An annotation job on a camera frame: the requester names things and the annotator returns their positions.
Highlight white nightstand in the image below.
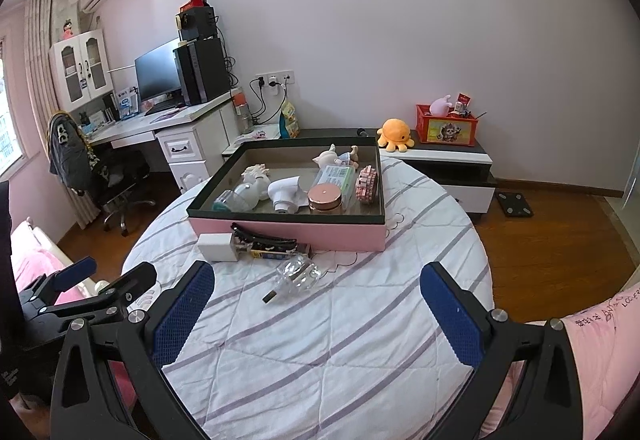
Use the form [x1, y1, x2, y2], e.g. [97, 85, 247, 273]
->
[221, 122, 301, 161]

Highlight round table with striped cloth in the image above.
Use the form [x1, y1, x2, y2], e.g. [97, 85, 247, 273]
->
[121, 155, 496, 438]

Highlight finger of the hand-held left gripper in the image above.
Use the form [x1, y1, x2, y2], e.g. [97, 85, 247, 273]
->
[19, 256, 99, 310]
[41, 262, 159, 324]

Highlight black and white low cabinet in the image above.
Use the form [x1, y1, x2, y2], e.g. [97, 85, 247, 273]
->
[300, 127, 497, 223]

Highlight black computer monitor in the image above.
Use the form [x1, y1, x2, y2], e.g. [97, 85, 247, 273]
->
[134, 38, 182, 103]

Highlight rose gold round tin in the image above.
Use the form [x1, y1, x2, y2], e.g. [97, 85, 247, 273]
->
[306, 183, 346, 213]

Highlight black office chair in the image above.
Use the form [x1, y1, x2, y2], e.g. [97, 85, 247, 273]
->
[47, 112, 157, 236]

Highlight white wall socket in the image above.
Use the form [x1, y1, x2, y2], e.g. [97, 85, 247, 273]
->
[254, 71, 296, 88]

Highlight white desk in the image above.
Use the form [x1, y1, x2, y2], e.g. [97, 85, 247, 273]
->
[85, 92, 238, 193]

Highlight white egg-shaped case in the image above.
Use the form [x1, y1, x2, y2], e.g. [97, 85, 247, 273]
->
[232, 180, 272, 211]

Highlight small pink-white doll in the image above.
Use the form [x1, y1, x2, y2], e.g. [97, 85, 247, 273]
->
[356, 165, 378, 205]

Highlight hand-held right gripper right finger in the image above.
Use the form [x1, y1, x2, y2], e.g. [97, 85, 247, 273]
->
[419, 261, 586, 440]

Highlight black printed jacket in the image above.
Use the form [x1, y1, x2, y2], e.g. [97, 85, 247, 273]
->
[47, 112, 93, 196]

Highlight black power cables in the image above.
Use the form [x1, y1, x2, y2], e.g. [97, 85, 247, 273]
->
[249, 77, 291, 126]

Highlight beige striped curtain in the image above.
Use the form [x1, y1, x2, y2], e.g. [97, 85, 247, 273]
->
[22, 0, 101, 226]

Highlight black computer tower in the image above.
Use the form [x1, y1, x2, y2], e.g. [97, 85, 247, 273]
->
[172, 38, 231, 106]

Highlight orange octopus plush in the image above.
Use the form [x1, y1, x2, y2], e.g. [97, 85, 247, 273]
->
[376, 118, 416, 153]

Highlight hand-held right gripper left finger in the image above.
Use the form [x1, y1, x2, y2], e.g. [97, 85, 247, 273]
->
[49, 261, 217, 440]

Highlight red toy box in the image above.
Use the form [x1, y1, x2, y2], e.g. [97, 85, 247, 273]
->
[416, 103, 478, 148]

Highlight white hutch cabinet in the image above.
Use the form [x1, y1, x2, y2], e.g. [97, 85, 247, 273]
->
[48, 28, 113, 113]

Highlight clear bottle with orange cap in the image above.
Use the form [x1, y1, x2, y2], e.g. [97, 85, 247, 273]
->
[235, 90, 253, 133]

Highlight white charger cube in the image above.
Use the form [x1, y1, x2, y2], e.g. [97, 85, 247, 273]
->
[197, 233, 240, 263]

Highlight black bathroom scale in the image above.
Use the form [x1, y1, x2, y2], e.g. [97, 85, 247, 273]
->
[495, 191, 534, 219]

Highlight black speaker box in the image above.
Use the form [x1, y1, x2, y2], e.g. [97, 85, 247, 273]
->
[177, 6, 218, 42]

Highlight pink haired doll figurine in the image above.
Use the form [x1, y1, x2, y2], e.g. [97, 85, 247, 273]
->
[312, 144, 361, 168]

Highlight pink box with black rim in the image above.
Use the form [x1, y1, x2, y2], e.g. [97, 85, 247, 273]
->
[186, 136, 388, 253]

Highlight blue and yellow snack bag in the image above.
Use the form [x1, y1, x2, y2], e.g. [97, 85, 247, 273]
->
[278, 100, 301, 139]

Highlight pink printed garment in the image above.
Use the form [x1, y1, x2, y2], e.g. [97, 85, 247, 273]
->
[477, 285, 640, 440]

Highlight blue and white box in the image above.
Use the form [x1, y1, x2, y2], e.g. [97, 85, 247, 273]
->
[115, 87, 140, 121]

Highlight white plug adapter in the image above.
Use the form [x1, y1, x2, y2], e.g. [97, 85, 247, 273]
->
[267, 175, 308, 214]

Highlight clear glass perfume bottle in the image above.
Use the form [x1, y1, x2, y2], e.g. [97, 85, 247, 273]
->
[262, 254, 322, 305]

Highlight window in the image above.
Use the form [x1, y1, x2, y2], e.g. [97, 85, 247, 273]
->
[0, 37, 26, 176]

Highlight black patterned hair clip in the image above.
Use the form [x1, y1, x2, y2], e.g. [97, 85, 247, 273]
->
[230, 222, 313, 261]

